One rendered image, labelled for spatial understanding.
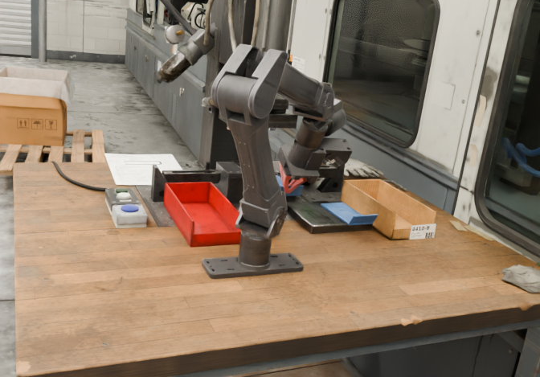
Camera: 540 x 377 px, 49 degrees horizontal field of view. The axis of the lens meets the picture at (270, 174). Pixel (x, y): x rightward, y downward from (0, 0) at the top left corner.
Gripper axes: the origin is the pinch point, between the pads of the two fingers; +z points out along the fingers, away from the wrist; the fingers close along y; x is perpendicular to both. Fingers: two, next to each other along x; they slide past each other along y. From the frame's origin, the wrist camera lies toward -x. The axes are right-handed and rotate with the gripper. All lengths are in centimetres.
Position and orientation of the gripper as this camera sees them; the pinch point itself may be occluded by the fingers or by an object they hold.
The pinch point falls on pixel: (287, 189)
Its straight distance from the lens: 136.0
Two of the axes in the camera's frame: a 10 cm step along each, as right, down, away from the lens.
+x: -9.2, -0.3, -3.9
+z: -2.8, 7.3, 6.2
